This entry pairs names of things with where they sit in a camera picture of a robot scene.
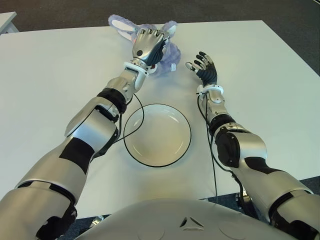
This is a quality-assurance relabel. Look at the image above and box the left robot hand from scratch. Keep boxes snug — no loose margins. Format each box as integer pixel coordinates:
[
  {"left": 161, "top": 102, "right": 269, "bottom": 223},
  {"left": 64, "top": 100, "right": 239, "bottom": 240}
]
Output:
[{"left": 131, "top": 27, "right": 171, "bottom": 67}]

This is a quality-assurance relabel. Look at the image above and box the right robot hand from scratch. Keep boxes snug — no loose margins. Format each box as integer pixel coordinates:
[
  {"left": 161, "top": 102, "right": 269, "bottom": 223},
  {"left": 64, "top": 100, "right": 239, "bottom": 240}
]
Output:
[{"left": 184, "top": 51, "right": 218, "bottom": 88}]

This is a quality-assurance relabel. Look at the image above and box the purple plush bunny doll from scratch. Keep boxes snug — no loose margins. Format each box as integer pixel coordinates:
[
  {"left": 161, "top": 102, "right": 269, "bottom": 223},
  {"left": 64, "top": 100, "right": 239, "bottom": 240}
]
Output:
[{"left": 107, "top": 13, "right": 182, "bottom": 77}]

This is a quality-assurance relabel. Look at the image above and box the white plate black rim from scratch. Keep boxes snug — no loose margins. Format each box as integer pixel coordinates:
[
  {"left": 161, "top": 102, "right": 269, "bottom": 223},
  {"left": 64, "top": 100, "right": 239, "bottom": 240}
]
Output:
[{"left": 124, "top": 103, "right": 193, "bottom": 168}]

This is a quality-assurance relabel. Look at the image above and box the grey side table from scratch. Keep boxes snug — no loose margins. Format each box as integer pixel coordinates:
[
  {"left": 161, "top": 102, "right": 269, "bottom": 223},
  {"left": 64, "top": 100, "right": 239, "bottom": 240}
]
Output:
[{"left": 0, "top": 11, "right": 20, "bottom": 36}]

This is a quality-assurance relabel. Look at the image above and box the silver robot torso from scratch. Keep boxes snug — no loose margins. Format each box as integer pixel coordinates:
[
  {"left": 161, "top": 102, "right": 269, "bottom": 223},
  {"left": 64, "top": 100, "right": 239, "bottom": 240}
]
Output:
[{"left": 74, "top": 198, "right": 296, "bottom": 240}]

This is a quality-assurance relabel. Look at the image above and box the metal table foot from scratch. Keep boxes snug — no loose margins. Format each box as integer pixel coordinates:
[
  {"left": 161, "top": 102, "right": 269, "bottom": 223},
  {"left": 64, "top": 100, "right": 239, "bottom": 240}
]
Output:
[{"left": 91, "top": 215, "right": 105, "bottom": 227}]

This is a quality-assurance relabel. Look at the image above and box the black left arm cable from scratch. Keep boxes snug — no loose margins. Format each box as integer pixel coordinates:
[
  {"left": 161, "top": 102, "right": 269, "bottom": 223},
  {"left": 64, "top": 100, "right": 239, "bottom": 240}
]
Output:
[{"left": 116, "top": 92, "right": 145, "bottom": 142}]

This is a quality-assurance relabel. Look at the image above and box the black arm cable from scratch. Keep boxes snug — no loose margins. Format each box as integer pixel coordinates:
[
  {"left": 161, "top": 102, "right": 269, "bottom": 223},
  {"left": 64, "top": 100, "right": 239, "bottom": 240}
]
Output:
[
  {"left": 116, "top": 92, "right": 145, "bottom": 142},
  {"left": 197, "top": 94, "right": 232, "bottom": 205}
]

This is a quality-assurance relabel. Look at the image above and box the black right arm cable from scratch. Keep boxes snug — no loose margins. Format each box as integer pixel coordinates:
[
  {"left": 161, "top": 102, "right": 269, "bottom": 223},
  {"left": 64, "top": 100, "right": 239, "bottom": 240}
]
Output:
[{"left": 197, "top": 94, "right": 232, "bottom": 205}]

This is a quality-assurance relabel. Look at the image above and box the black metal stand frame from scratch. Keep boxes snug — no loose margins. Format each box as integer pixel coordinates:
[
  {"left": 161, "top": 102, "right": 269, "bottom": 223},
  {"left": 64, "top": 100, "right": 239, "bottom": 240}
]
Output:
[{"left": 234, "top": 191, "right": 254, "bottom": 215}]

